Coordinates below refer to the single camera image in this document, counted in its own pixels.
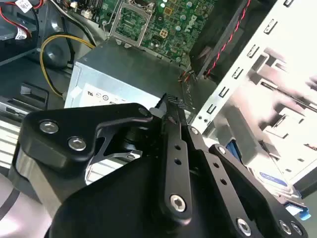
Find hard disk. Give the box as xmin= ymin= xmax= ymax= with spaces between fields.
xmin=227 ymin=138 xmax=313 ymax=221

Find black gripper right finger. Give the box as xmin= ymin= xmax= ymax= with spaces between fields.
xmin=182 ymin=110 xmax=309 ymax=238

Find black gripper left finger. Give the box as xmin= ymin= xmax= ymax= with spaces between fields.
xmin=8 ymin=93 xmax=194 ymax=225

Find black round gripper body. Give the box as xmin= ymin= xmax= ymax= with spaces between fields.
xmin=46 ymin=121 xmax=232 ymax=238

